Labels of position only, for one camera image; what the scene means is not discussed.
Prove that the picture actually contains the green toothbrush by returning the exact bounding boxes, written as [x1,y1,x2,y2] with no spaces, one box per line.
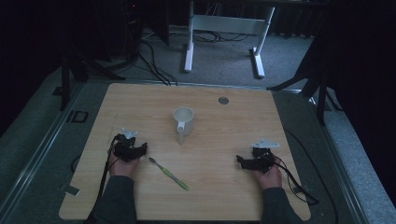
[148,157,191,191]

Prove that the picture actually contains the black floor cables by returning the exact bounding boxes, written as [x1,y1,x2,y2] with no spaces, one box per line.
[106,29,250,87]

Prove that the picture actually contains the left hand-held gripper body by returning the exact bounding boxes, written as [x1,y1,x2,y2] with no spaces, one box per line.
[112,127,148,162]

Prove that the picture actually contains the person's left hand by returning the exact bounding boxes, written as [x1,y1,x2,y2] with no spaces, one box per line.
[108,150,142,179]

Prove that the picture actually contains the person's right hand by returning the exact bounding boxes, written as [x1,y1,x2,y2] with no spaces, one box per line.
[252,156,283,190]

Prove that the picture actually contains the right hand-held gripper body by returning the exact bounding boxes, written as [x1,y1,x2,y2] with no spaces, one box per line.
[241,138,280,175]

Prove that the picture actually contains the white cup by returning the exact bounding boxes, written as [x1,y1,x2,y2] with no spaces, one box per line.
[173,106,195,146]

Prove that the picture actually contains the black tripod stand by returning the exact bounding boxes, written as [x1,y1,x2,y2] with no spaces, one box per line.
[266,46,344,127]
[51,46,127,112]

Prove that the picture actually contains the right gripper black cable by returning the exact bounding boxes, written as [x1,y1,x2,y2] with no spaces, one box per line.
[262,153,320,206]

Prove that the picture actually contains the white metal table frame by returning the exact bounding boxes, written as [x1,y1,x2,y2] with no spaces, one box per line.
[183,0,276,79]

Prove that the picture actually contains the grey tape strip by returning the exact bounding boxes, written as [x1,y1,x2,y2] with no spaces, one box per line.
[60,184,81,197]

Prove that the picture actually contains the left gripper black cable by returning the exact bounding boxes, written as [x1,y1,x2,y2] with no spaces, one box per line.
[83,135,123,224]

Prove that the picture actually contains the black rectangular floor bracket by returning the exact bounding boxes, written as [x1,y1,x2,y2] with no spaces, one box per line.
[65,109,90,124]

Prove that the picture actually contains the long black floor cable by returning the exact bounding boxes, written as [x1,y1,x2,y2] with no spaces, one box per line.
[283,128,340,224]

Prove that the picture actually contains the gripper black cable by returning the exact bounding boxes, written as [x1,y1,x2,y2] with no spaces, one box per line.
[262,153,320,206]
[83,135,123,224]

